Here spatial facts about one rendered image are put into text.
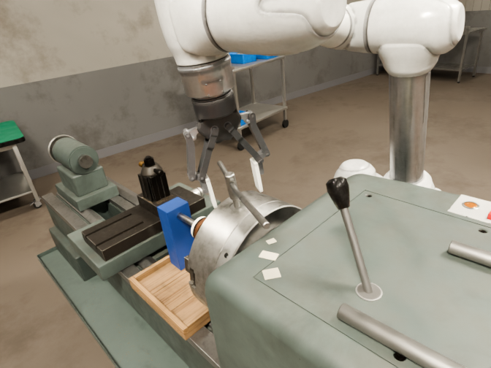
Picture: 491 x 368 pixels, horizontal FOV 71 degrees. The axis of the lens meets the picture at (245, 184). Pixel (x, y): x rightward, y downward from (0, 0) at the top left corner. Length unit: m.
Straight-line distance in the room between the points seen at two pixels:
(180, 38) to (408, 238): 0.49
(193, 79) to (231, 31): 0.13
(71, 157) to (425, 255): 1.46
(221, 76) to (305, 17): 0.20
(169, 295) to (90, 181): 0.85
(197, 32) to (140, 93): 4.56
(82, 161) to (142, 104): 3.45
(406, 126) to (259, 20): 0.71
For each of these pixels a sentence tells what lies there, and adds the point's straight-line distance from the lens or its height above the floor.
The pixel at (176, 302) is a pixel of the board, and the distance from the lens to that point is 1.09.
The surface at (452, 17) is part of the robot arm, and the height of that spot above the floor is 1.56.
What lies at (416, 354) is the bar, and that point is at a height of 1.27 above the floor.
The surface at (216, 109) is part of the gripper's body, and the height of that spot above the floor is 1.48.
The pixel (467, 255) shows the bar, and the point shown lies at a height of 1.27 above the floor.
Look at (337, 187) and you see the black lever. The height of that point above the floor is 1.39.
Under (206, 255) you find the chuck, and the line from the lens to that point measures 0.76.
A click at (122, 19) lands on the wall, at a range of 5.01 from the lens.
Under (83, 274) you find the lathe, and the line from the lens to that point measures 1.86.
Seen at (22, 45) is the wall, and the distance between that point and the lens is 4.76.
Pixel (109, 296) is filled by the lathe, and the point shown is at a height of 0.54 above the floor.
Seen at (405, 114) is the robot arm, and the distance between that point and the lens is 1.06.
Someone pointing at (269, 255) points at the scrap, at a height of 1.26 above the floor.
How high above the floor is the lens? 1.63
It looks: 27 degrees down
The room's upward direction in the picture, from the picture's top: 7 degrees counter-clockwise
